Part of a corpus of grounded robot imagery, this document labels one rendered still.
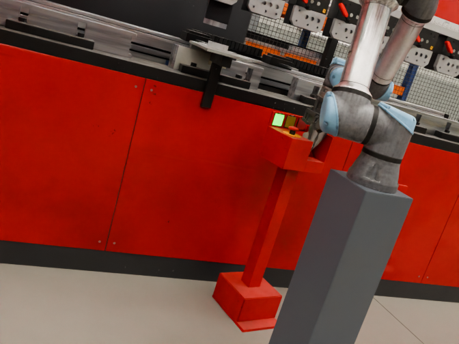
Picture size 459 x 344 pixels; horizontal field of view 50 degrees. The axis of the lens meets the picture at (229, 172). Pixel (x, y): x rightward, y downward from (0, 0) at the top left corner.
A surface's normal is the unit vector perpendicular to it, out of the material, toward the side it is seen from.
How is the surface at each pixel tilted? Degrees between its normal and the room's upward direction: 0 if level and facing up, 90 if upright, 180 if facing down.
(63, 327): 0
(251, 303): 90
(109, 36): 90
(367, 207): 90
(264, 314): 90
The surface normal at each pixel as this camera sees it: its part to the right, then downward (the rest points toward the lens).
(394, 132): -0.08, 0.24
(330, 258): -0.89, -0.14
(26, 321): 0.28, -0.92
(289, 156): 0.50, 0.37
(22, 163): 0.31, 0.34
